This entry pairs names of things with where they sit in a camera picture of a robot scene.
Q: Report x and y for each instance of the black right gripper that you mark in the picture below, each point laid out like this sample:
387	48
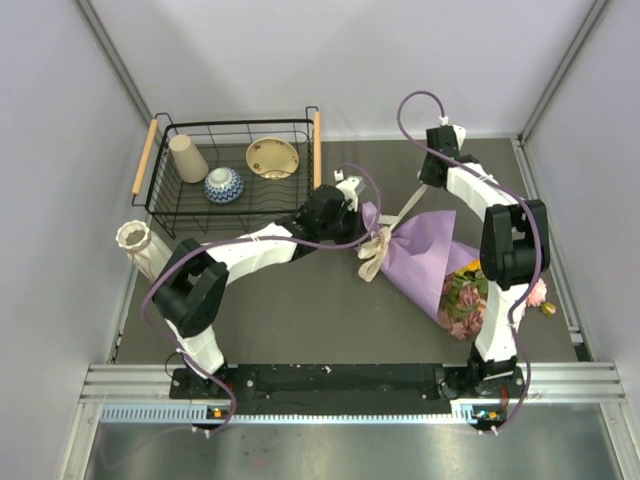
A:
425	177

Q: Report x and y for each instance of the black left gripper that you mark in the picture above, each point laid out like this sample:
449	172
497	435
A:
357	229

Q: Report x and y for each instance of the cream printed ribbon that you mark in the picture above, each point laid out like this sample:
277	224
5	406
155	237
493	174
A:
373	252

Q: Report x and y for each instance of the purple wrapping paper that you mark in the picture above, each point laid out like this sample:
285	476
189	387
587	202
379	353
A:
421	253

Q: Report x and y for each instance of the mixed flower bouquet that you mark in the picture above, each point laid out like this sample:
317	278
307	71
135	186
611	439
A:
463	301

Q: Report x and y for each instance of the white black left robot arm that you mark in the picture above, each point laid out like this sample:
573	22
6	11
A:
190	288

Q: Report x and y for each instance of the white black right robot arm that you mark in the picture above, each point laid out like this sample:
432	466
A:
514	248

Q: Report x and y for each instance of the white ribbed ceramic vase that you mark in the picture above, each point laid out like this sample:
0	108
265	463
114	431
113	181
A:
145	249

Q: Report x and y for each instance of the cream floral plate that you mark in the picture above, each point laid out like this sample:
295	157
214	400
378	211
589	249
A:
272	158

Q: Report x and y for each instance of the blue white patterned bowl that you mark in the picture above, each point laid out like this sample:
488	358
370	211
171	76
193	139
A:
223	186

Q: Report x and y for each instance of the beige upturned cup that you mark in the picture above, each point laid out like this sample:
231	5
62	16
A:
190	164

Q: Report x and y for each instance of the fallen pink yellow flower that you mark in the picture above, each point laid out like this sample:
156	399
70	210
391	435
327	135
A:
537	299

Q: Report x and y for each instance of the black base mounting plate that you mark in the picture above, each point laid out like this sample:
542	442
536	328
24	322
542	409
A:
306	382

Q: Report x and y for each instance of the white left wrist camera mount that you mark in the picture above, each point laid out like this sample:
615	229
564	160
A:
351	186

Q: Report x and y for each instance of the black wire dish rack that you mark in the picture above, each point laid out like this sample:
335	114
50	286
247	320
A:
178	207

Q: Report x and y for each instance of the aluminium front frame rail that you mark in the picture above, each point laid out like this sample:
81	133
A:
548	382

